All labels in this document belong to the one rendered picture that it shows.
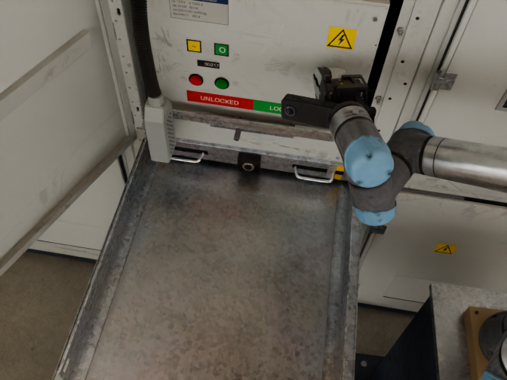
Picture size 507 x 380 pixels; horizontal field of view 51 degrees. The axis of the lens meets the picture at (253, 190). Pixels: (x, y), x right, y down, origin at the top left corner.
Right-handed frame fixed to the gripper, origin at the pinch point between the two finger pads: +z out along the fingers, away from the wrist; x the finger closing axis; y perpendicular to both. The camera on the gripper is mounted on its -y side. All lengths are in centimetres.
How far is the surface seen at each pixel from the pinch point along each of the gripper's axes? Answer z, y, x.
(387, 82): 3.3, 17.8, -5.1
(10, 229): -5, -70, -34
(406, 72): 1.0, 20.8, -1.5
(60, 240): 53, -81, -93
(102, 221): 43, -61, -75
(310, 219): -3.1, 1.4, -39.6
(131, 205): 5, -44, -37
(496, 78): -6.3, 37.7, -0.3
